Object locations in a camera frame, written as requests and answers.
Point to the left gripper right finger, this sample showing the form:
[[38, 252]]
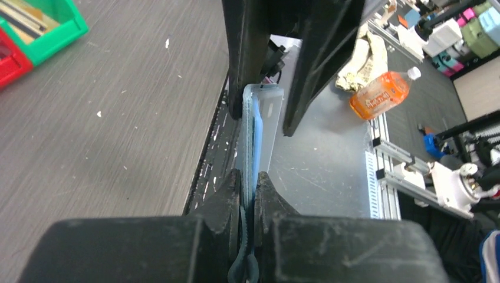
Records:
[[269, 209]]

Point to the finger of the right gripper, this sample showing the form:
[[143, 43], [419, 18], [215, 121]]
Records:
[[247, 32], [328, 39]]

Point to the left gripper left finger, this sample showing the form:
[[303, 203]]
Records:
[[217, 234]]

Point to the blue leather card holder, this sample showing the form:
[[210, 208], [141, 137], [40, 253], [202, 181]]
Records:
[[261, 109]]

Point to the gold cards pile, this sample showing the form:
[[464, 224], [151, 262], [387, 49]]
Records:
[[28, 22]]

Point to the crumpled beige cloth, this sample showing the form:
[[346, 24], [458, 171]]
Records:
[[368, 61]]

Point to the orange drink bottle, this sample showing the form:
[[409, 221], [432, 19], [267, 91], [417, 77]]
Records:
[[383, 93]]

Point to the green plastic bin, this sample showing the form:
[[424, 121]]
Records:
[[72, 27]]

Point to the red plastic bin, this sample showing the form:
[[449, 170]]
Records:
[[14, 63]]

